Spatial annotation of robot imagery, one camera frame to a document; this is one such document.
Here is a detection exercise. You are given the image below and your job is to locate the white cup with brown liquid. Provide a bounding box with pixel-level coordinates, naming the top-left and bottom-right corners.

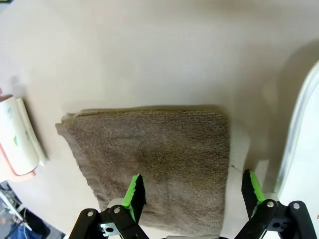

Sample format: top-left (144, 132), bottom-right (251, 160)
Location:
top-left (55, 104), bottom-right (232, 237)

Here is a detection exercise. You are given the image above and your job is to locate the white plastic tray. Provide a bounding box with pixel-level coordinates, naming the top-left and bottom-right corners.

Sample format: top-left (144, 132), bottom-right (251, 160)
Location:
top-left (275, 58), bottom-right (319, 239)

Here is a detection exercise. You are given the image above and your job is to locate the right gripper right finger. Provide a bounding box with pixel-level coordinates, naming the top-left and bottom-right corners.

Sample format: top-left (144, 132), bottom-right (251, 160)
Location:
top-left (234, 169), bottom-right (315, 239)

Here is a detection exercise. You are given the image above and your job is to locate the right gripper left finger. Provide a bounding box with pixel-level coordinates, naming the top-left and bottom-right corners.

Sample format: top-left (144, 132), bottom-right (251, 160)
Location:
top-left (68, 173), bottom-right (148, 239)

